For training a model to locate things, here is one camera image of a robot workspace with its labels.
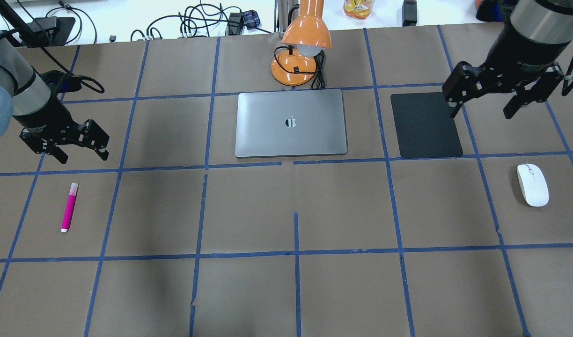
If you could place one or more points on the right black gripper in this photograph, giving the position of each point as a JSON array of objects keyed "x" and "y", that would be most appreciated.
[{"x": 515, "y": 50}]

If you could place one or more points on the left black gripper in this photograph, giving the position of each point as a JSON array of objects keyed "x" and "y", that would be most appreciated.
[{"x": 47, "y": 118}]

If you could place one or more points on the pink marker pen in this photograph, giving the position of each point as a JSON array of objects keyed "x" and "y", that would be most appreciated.
[{"x": 69, "y": 209}]

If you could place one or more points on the white computer mouse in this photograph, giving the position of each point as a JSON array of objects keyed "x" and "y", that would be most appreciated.
[{"x": 533, "y": 185}]

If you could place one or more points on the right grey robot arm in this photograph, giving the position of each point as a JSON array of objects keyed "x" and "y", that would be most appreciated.
[{"x": 547, "y": 21}]

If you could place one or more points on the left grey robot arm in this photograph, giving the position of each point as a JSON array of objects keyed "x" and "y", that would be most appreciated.
[{"x": 31, "y": 99}]

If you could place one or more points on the black mousepad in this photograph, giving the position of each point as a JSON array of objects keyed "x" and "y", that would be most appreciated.
[{"x": 424, "y": 126}]

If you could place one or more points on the black power adapter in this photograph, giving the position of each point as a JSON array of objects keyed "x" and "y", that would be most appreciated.
[{"x": 409, "y": 13}]

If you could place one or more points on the orange juice bottle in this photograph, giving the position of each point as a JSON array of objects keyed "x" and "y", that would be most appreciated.
[{"x": 358, "y": 9}]

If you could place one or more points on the grey closed laptop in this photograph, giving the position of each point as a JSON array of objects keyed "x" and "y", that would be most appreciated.
[{"x": 291, "y": 123}]

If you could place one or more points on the orange desk lamp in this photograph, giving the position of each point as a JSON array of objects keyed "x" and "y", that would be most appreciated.
[{"x": 300, "y": 58}]

